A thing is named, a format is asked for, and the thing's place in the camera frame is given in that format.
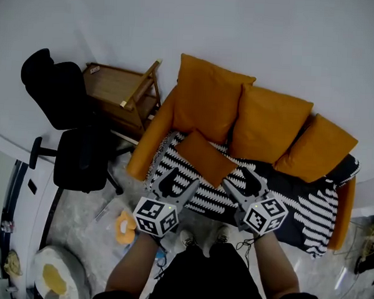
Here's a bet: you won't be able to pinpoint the egg shaped bean bag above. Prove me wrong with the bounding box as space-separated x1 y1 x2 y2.
31 244 94 299

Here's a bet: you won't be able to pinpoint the orange sofa with striped blanket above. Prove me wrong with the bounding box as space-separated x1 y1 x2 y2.
141 129 362 262

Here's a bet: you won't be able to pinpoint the hand-held gripper cable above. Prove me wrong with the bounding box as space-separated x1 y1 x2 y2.
234 235 262 270
152 237 171 282

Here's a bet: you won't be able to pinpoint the blue star pillow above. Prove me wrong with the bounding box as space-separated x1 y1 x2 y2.
155 251 169 268

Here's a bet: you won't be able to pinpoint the yellow cloth bag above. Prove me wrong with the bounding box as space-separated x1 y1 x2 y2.
2 248 25 278

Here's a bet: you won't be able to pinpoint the large orange sofa pillow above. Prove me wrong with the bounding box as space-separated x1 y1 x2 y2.
171 52 258 147
229 82 316 167
272 110 361 187

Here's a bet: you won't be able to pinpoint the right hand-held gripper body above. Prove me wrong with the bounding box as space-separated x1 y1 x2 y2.
232 194 290 238

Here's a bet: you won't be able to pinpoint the right hand-held gripper cable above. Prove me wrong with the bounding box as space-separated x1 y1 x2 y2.
234 235 262 270

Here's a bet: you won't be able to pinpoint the person's right forearm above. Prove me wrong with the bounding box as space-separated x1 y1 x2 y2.
250 230 304 299

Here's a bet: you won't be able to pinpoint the small orange sofa pillow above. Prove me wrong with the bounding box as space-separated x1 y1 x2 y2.
172 129 241 190

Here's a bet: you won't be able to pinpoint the black wall socket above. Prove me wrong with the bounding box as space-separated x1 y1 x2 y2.
26 178 39 196

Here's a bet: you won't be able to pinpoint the clear plastic storage bin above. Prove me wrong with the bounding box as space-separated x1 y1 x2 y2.
89 197 172 277

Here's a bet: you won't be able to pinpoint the person's left forearm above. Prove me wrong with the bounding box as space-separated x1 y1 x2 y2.
104 230 162 299

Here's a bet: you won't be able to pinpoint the person's right shoe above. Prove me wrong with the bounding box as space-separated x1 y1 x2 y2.
214 225 232 244

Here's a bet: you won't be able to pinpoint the left hand-held gripper cable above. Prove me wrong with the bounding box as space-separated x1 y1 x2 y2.
152 237 171 282

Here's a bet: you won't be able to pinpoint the wooden side table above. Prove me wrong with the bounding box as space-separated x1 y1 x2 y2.
78 55 165 147

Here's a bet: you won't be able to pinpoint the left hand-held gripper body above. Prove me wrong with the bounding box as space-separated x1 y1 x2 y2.
130 190 186 240

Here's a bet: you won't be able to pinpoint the black office chair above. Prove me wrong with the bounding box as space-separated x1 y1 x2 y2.
14 46 132 197

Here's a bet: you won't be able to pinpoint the orange flower pillow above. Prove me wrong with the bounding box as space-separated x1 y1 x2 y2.
113 210 139 247

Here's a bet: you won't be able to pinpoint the person's black trousers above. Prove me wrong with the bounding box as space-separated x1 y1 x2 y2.
164 239 258 293

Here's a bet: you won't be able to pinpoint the person's left shoe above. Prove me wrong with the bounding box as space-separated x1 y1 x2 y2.
179 228 200 249

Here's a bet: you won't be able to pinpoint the person's shoe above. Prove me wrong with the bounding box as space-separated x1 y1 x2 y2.
214 225 232 244
179 228 200 249

